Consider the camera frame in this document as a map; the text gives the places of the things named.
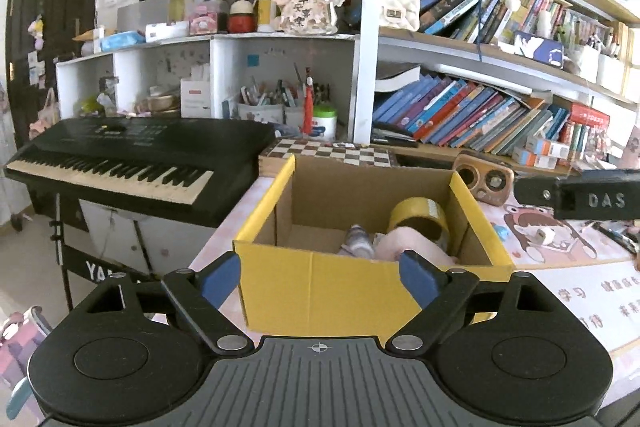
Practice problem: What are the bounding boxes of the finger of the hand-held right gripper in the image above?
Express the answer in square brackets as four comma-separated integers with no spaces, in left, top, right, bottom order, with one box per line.
[514,177,559,208]

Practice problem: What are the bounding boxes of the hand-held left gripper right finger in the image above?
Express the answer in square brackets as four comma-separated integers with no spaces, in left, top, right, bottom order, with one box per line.
[387,249,568,355]

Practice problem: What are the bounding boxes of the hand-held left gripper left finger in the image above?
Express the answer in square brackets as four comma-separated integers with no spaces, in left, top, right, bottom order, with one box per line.
[72,251,253,356]

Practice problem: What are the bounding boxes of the pink tissue roll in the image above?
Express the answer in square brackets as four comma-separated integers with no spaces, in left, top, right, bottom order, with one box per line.
[374,227,458,265]

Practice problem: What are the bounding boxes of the small clear bottle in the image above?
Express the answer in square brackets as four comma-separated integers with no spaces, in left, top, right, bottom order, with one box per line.
[340,224,376,258]

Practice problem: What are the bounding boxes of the yellow-brown tape roll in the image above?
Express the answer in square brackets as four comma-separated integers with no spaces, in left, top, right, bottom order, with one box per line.
[387,196,453,253]

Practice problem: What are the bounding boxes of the yellow cardboard box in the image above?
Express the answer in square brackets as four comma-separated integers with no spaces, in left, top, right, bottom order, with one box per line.
[232,153,516,333]

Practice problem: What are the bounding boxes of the stack of small orange-white boxes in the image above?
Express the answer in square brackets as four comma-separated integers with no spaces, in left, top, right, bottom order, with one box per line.
[512,134,573,170]

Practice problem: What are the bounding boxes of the wooden retro speaker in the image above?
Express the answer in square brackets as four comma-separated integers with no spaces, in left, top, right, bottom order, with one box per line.
[452,152,515,208]

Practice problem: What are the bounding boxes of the red book box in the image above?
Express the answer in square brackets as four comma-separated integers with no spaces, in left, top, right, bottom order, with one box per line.
[570,103,611,128]

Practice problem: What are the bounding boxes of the row of leaning blue books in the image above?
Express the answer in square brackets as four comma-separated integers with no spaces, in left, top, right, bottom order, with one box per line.
[372,74,611,158]

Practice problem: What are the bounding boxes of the black keyboard stand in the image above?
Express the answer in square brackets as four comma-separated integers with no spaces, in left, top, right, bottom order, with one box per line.
[47,194,166,308]

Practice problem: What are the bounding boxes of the white storage containers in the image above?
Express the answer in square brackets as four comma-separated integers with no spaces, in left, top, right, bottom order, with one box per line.
[575,44,626,88]

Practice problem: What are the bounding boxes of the black stapler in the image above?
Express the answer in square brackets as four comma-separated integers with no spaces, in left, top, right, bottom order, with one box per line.
[371,129,418,148]

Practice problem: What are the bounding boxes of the blue and white box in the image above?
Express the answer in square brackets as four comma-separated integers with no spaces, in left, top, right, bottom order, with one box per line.
[512,31,566,68]

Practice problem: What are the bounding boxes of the black electronic keyboard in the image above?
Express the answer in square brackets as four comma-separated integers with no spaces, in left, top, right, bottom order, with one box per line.
[4,117,277,228]

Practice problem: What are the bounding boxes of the wooden chessboard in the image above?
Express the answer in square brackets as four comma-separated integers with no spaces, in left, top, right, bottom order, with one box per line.
[259,138,401,178]

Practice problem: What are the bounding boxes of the pen holder with pens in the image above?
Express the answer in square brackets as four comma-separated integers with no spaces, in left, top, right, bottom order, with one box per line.
[235,77,286,125]

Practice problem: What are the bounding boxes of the white jar with green lid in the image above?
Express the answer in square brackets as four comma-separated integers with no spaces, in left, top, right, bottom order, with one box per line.
[312,104,338,142]

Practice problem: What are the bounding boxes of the white carton with red label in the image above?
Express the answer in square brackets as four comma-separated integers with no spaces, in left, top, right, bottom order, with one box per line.
[180,64,213,118]

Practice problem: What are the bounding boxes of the row of mixed colourful books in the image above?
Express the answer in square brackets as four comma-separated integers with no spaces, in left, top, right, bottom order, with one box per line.
[415,0,616,48]

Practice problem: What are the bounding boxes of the red hanging tassel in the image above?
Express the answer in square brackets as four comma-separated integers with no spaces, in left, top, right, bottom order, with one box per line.
[302,66,317,132]

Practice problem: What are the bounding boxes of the white cubby shelf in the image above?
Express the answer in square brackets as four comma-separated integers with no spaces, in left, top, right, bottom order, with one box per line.
[55,33,361,142]

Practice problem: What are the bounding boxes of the pink printed bag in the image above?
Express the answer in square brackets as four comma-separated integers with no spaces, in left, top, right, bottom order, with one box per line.
[0,307,51,408]

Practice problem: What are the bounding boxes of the white quilted handbag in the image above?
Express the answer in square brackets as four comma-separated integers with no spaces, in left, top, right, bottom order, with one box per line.
[377,0,421,32]

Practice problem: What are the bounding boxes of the wooden bookshelf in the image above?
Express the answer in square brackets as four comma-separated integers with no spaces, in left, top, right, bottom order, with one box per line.
[352,0,640,178]

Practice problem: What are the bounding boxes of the flat white box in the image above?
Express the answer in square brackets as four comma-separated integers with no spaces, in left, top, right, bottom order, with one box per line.
[145,22,191,44]

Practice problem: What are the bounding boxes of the blue tissue pack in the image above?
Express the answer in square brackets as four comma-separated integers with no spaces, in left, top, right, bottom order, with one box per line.
[100,32,147,54]

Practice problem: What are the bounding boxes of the pink gift box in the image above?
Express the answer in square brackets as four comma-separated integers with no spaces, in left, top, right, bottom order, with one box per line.
[187,2,218,35]

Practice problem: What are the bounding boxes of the red round doll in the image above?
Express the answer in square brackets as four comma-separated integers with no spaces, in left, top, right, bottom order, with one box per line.
[228,0,258,34]

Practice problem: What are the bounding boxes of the yellow white mug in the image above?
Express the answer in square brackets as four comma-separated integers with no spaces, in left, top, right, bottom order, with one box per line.
[257,0,281,32]

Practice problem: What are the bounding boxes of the grey metal box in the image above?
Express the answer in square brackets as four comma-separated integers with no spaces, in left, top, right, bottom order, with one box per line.
[116,0,173,38]

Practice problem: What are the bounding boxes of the dark wooden door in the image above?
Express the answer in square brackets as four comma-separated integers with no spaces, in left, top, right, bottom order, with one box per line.
[7,0,108,218]

